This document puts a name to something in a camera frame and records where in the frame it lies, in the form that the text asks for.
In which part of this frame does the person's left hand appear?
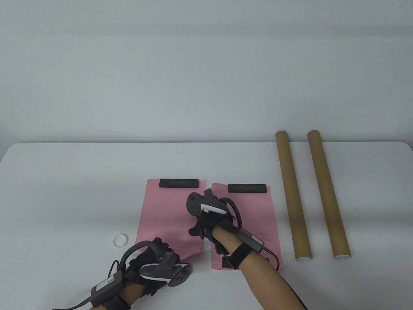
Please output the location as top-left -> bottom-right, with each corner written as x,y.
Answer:
124,237 -> 182,296

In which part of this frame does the person's right hand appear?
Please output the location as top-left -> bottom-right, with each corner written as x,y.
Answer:
188,212 -> 240,256

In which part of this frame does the pink paper sheet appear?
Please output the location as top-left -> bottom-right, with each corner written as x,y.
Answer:
210,182 -> 285,270
135,179 -> 207,263

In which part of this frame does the black rectangular paperweight bar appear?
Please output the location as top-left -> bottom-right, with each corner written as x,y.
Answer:
222,256 -> 270,269
159,178 -> 200,189
227,183 -> 268,194

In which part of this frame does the brown cardboard mailing tube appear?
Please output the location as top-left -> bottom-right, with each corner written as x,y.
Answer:
307,130 -> 352,260
275,130 -> 313,262

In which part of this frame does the person's left forearm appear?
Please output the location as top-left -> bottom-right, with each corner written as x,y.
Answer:
119,284 -> 145,306

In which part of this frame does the person's right forearm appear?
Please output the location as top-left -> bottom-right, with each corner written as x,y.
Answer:
213,225 -> 304,310

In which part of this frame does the grey right hand controller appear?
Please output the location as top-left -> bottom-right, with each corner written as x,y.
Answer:
186,190 -> 243,232

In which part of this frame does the grey hand controller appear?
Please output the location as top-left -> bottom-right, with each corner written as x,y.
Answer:
120,240 -> 192,288
186,190 -> 243,232

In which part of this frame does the grey left hand controller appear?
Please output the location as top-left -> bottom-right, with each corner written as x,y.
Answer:
120,240 -> 192,288

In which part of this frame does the black right wrist strap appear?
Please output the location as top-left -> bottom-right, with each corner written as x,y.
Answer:
225,242 -> 256,269

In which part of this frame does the black wrist strap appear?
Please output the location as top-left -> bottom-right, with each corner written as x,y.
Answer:
225,242 -> 256,269
105,294 -> 131,310

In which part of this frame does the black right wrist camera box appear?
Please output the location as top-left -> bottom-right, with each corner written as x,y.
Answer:
238,228 -> 265,253

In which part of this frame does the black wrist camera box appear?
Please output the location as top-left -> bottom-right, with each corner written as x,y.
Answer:
91,270 -> 125,306
238,228 -> 265,253

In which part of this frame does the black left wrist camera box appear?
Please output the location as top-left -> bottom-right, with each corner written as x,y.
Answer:
91,270 -> 125,306

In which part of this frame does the black left wrist strap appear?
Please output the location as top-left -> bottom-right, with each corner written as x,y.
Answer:
105,294 -> 131,310

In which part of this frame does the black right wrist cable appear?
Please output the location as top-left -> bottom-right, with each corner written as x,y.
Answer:
263,247 -> 307,310

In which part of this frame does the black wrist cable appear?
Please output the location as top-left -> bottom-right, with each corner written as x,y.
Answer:
66,260 -> 122,310
263,247 -> 307,310

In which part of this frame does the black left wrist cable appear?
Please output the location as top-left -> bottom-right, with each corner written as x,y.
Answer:
66,260 -> 122,310

